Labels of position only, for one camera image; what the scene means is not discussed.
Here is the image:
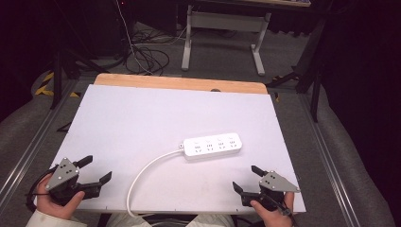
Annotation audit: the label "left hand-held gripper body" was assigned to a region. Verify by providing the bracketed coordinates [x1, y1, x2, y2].
[44, 156, 103, 206]

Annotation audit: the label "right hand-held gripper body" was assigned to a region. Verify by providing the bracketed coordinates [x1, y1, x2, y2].
[240, 170, 302, 212]

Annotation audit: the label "white power strip cable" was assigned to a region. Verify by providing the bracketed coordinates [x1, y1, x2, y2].
[126, 148, 185, 218]

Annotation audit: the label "white power strip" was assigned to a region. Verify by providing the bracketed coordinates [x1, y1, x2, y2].
[179, 132, 243, 161]

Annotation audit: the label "person's right hand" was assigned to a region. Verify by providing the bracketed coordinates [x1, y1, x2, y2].
[250, 191, 296, 227]

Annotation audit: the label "person's left hand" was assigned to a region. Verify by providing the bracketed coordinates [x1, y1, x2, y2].
[35, 173, 86, 221]

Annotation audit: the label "person's left sleeve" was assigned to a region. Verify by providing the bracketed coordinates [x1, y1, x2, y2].
[25, 209, 88, 227]

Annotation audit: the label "white board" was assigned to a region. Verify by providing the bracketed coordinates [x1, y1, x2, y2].
[33, 83, 307, 216]

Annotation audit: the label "person's legs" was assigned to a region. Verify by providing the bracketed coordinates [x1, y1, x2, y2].
[105, 213, 236, 227]

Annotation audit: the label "yellow black floor tape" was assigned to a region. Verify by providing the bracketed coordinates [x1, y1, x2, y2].
[34, 71, 80, 98]

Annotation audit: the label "black tripod stand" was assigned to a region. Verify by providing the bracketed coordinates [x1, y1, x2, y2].
[50, 0, 112, 111]
[265, 17, 327, 123]

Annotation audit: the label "wooden table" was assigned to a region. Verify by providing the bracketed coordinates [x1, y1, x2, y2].
[94, 73, 269, 95]

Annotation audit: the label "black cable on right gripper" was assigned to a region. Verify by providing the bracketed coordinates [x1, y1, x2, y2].
[268, 195, 299, 227]

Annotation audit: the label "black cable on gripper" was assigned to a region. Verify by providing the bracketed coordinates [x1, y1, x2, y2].
[25, 168, 59, 213]
[268, 195, 299, 227]

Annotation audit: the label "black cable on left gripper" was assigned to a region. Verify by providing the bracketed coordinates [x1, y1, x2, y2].
[25, 168, 59, 213]

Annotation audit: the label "tangle of black floor cables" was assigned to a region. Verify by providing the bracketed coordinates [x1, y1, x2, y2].
[103, 23, 190, 77]

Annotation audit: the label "white floor cable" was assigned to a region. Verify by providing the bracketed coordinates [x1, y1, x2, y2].
[114, 0, 155, 76]

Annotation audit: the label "white metal desk frame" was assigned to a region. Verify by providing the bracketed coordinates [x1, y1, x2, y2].
[181, 4, 272, 77]

